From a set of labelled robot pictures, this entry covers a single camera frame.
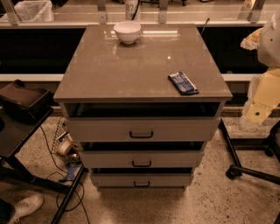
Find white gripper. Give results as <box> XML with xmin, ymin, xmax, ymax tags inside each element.
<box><xmin>241</xmin><ymin>68</ymin><xmax>280</xmax><ymax>128</ymax></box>

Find blue rxbar blueberry wrapper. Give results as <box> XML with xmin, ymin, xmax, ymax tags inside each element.
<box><xmin>168</xmin><ymin>72</ymin><xmax>199</xmax><ymax>95</ymax></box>

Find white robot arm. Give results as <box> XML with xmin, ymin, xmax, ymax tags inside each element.
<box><xmin>241</xmin><ymin>10</ymin><xmax>280</xmax><ymax>127</ymax></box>

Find white ceramic bowl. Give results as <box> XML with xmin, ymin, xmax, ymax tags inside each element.
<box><xmin>113</xmin><ymin>21</ymin><xmax>142</xmax><ymax>44</ymax></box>

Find black chair base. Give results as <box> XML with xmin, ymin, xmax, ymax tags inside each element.
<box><xmin>219</xmin><ymin>120</ymin><xmax>280</xmax><ymax>185</ymax></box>

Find grey drawer cabinet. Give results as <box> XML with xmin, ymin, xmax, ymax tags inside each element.
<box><xmin>52</xmin><ymin>24</ymin><xmax>233</xmax><ymax>192</ymax></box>

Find white paper cup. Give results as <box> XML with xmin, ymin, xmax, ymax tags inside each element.
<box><xmin>124</xmin><ymin>0</ymin><xmax>140</xmax><ymax>21</ymax></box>

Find roll of tape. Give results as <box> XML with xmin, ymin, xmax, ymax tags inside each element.
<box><xmin>56</xmin><ymin>138</ymin><xmax>73</xmax><ymax>156</ymax></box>

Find dark brown bag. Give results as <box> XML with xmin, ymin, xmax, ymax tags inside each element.
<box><xmin>0</xmin><ymin>80</ymin><xmax>51</xmax><ymax>123</ymax></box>

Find clear plastic bin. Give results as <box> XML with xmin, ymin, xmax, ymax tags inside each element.
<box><xmin>1</xmin><ymin>0</ymin><xmax>54</xmax><ymax>22</ymax></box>

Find black side table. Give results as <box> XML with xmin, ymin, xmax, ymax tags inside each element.
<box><xmin>0</xmin><ymin>106</ymin><xmax>85</xmax><ymax>224</ymax></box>

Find white sneaker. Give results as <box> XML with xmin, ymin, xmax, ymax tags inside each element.
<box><xmin>7</xmin><ymin>194</ymin><xmax>44</xmax><ymax>224</ymax></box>

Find top drawer with black handle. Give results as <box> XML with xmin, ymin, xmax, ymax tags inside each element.
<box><xmin>65</xmin><ymin>118</ymin><xmax>220</xmax><ymax>142</ymax></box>

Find drawer with black handle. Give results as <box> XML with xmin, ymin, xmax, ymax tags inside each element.
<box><xmin>80</xmin><ymin>150</ymin><xmax>203</xmax><ymax>168</ymax></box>
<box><xmin>65</xmin><ymin>118</ymin><xmax>220</xmax><ymax>142</ymax></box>
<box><xmin>90</xmin><ymin>174</ymin><xmax>193</xmax><ymax>187</ymax></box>

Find middle drawer with black handle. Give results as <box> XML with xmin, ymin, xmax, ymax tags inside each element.
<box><xmin>80</xmin><ymin>150</ymin><xmax>203</xmax><ymax>168</ymax></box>

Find bottom drawer with black handle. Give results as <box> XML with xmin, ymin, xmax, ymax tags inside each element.
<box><xmin>90</xmin><ymin>174</ymin><xmax>193</xmax><ymax>187</ymax></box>

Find black floor cable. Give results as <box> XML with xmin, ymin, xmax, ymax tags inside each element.
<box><xmin>38</xmin><ymin>125</ymin><xmax>91</xmax><ymax>224</ymax></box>

